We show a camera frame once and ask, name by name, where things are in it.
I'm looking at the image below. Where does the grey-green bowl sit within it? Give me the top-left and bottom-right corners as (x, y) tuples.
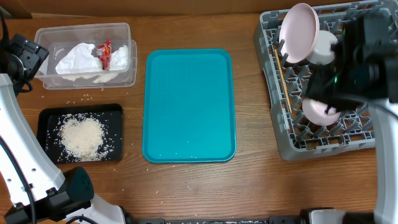
(306, 30), (338, 65)

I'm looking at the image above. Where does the white napkin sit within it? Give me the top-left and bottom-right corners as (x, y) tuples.
(93, 45), (129, 83)
(55, 43), (103, 82)

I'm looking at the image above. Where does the small pink bowl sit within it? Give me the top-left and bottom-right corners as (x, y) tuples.
(302, 98), (341, 126)

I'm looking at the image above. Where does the red sauce packet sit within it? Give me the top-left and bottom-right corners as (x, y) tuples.
(96, 40), (112, 70)

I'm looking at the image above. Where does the large white plate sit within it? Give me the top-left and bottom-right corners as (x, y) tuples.
(279, 3), (320, 63)

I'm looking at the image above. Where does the pile of white rice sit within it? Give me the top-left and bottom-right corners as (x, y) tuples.
(44, 111), (123, 164)

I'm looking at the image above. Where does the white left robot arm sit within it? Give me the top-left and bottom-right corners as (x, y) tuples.
(1, 17), (135, 223)

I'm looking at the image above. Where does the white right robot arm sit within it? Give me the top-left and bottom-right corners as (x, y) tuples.
(305, 14), (397, 223)

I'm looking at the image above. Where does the clear plastic waste bin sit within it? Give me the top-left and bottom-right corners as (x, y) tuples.
(35, 22), (137, 90)

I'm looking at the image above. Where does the black food waste tray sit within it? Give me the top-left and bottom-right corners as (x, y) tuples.
(37, 103), (123, 164)

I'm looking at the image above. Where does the white napkin in bin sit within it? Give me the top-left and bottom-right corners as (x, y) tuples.
(93, 45), (129, 83)

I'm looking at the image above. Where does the teal serving tray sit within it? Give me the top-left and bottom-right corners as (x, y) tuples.
(142, 49), (236, 163)

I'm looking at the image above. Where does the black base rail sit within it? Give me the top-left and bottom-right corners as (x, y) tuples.
(137, 216), (301, 224)

